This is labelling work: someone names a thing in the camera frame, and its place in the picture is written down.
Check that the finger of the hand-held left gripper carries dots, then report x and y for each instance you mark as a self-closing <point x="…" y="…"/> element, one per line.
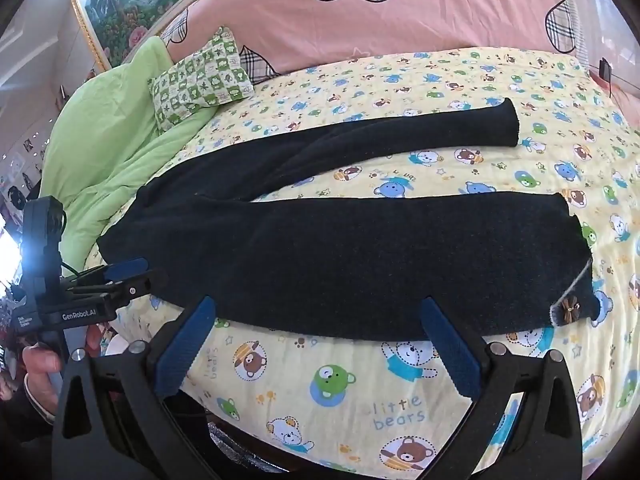
<point x="125" y="268"/>
<point x="134" y="287"/>

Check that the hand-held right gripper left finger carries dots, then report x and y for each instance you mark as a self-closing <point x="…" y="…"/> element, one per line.
<point x="184" y="347"/>

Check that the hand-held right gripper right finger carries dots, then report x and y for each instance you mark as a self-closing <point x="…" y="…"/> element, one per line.
<point x="450" y="355"/>

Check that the black pants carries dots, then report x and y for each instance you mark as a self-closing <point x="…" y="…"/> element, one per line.
<point x="350" y="260"/>

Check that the person's left forearm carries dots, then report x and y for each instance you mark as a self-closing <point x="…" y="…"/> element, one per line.
<point x="22" y="407"/>

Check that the person's left hand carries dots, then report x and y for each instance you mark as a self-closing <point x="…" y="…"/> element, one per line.
<point x="42" y="370"/>

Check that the yellow bear print blanket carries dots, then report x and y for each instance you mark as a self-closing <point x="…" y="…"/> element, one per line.
<point x="350" y="400"/>

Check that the light green quilt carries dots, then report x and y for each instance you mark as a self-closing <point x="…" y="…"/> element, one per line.
<point x="105" y="160"/>

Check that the green checkered pillow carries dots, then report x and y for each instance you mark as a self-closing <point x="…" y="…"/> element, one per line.
<point x="200" y="77"/>

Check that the gold framed landscape painting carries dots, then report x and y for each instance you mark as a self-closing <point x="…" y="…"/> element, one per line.
<point x="120" y="5"/>

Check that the small dark device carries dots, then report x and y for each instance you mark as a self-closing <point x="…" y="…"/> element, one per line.
<point x="605" y="69"/>

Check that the pink heart print duvet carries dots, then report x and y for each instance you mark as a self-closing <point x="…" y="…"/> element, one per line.
<point x="400" y="15"/>

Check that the group of wall pictures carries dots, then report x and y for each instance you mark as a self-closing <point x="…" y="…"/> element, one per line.
<point x="22" y="170"/>

